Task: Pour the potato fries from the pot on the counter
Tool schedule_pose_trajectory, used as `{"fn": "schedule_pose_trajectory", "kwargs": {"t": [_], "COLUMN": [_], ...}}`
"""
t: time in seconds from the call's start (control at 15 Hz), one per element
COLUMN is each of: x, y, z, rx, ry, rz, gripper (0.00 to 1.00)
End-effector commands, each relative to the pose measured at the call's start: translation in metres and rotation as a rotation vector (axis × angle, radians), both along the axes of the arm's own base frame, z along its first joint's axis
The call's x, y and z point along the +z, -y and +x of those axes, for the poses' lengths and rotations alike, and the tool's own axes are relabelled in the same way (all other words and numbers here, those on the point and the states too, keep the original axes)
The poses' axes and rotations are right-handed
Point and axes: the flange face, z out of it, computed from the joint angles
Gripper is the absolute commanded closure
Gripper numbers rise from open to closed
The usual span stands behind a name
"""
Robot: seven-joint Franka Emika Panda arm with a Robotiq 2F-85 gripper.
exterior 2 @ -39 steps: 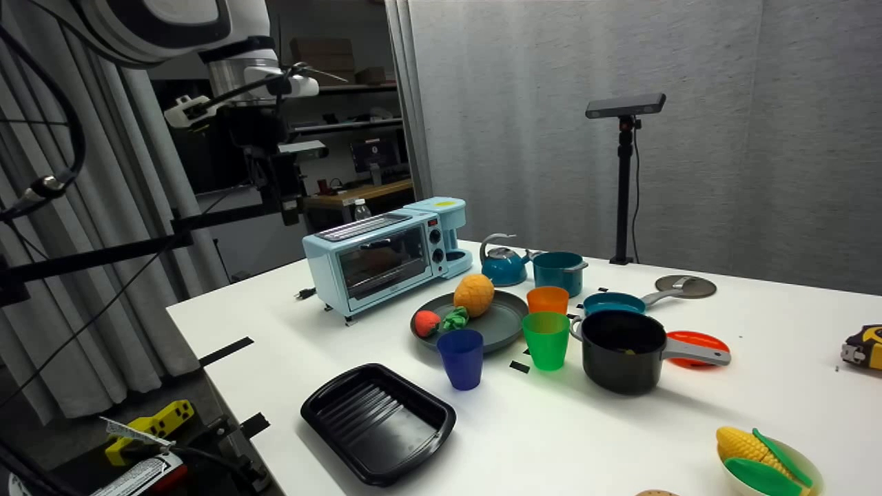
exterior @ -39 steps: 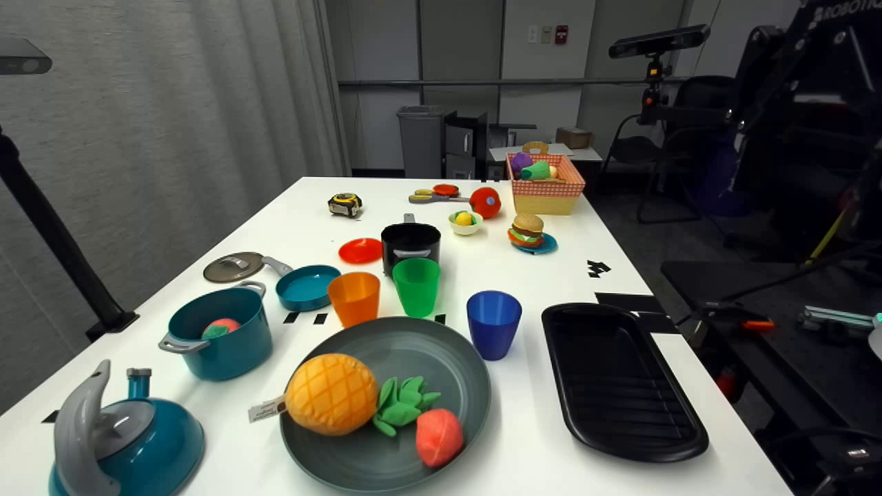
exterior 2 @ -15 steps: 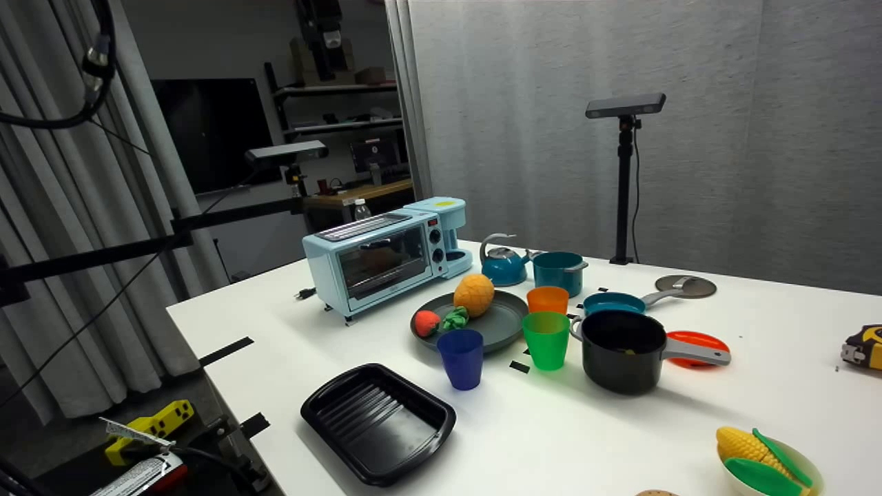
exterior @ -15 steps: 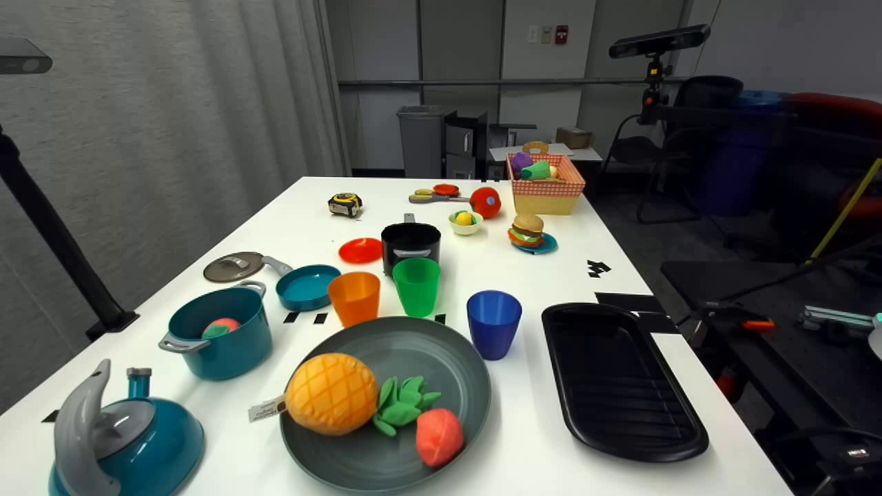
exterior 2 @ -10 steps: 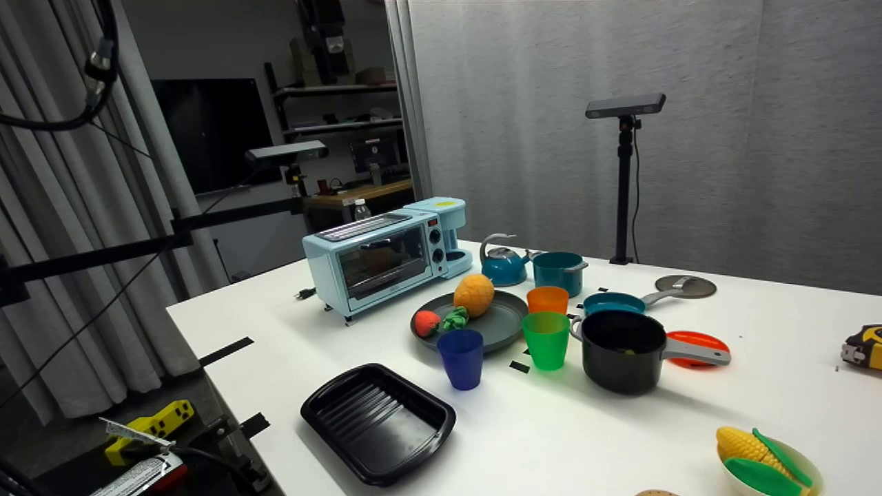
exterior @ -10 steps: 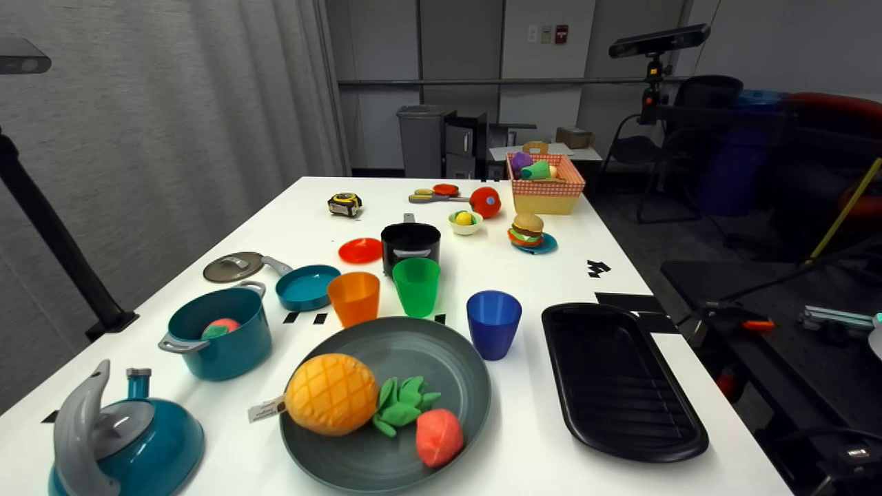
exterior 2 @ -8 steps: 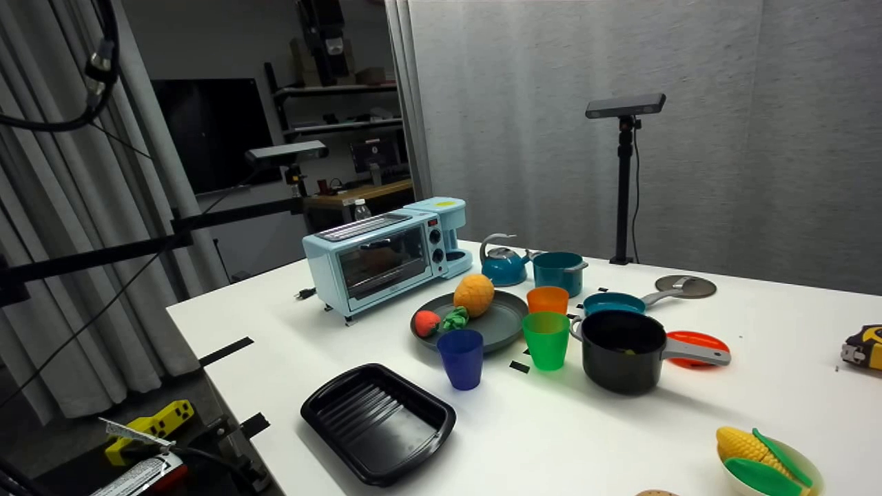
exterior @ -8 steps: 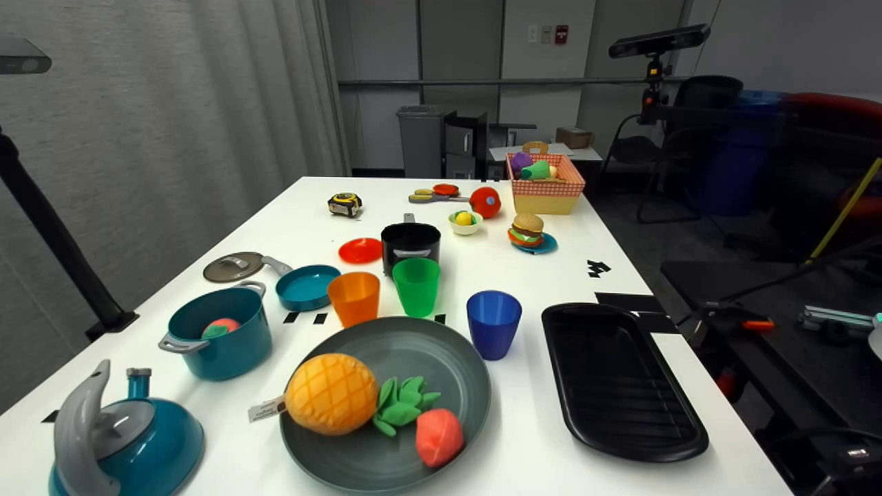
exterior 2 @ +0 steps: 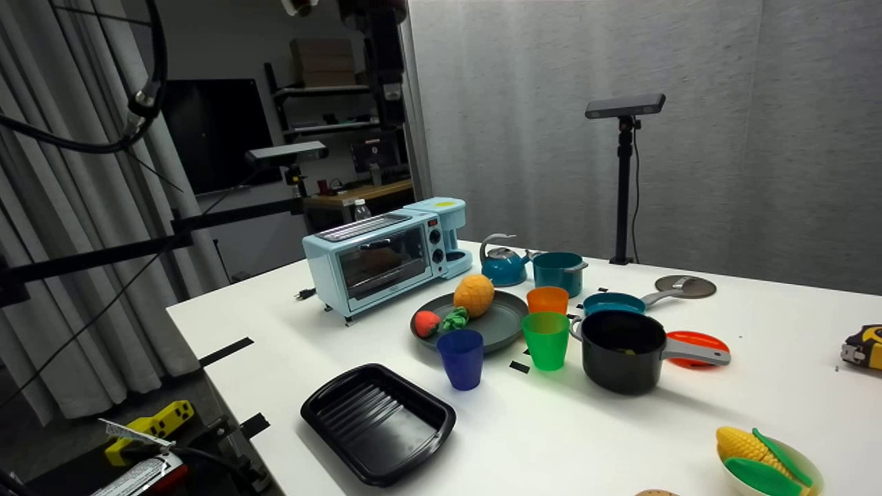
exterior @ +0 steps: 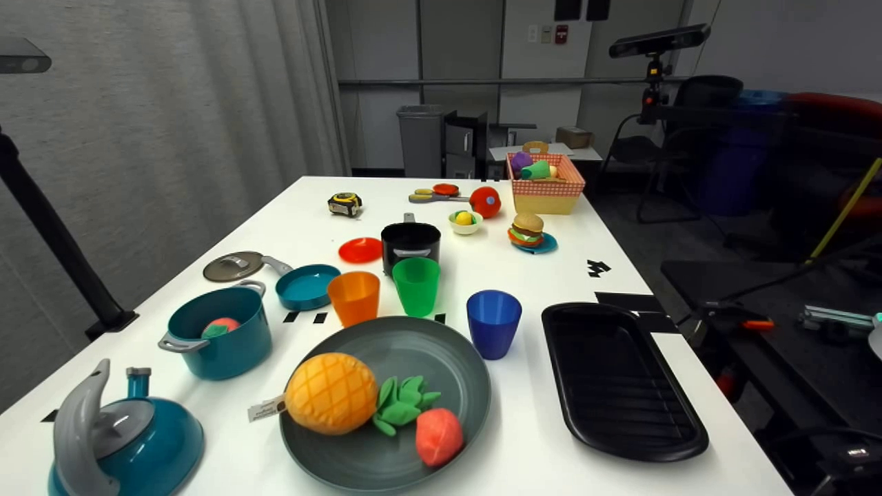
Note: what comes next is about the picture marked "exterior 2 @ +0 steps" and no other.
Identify black toy pot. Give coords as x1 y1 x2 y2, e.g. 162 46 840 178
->
567 309 733 397

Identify teal toy pot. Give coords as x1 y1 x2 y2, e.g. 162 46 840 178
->
528 251 593 296

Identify grey pot lid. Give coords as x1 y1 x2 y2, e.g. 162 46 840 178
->
654 273 718 301

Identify orange toy pineapple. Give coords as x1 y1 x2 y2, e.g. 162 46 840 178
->
452 273 499 321

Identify light blue toy toaster oven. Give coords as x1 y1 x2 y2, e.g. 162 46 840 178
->
299 195 473 321

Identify teal toy kettle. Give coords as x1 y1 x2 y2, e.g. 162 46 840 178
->
476 230 531 290

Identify green toy leaves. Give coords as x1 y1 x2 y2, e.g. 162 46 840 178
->
439 305 472 335

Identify red toy fruit piece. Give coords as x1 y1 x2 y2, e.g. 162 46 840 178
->
411 309 443 341

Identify dark grey round plate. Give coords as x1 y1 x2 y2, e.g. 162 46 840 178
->
408 290 531 357

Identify blue plastic cup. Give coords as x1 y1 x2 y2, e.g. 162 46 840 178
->
436 328 487 394

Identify orange plastic cup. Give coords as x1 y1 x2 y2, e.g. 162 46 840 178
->
524 283 574 317

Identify green plastic cup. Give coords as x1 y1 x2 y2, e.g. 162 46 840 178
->
517 310 574 375

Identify teal toy frying pan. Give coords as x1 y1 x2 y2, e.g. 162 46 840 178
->
575 287 684 319

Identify black ridged plastic tray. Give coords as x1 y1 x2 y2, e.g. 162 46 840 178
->
298 361 459 487

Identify black tripod stand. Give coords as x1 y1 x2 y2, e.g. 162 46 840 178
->
609 112 643 268

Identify cardboard box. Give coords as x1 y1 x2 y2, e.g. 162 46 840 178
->
290 36 360 90

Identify black tape strip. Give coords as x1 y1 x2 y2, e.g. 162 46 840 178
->
197 334 255 368
236 409 273 440

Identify black monitor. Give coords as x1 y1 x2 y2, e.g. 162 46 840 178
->
157 75 284 195

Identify orange red toy plate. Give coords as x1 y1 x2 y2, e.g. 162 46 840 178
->
663 328 735 372

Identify yellow black hand tool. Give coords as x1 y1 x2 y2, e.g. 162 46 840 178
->
100 397 197 467

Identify toy corn with green husk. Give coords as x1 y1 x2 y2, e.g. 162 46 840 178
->
714 423 815 496

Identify grey backdrop curtain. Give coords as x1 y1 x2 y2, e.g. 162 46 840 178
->
405 0 882 296

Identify light grey pleated curtain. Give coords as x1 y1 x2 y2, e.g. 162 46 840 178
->
0 0 233 436

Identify small pale bowl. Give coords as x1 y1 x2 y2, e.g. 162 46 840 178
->
705 429 826 496

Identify black stereo camera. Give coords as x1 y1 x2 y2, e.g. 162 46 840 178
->
581 90 669 120
243 137 331 167

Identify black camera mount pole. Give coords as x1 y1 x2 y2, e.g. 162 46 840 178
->
0 193 310 309

